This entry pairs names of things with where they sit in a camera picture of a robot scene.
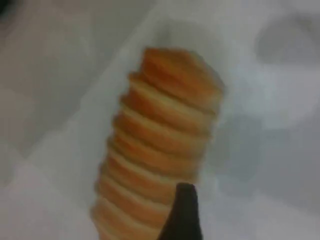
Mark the long ridged golden bread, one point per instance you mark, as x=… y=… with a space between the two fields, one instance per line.
x=160 y=130

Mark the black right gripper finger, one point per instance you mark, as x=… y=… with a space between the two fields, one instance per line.
x=185 y=217

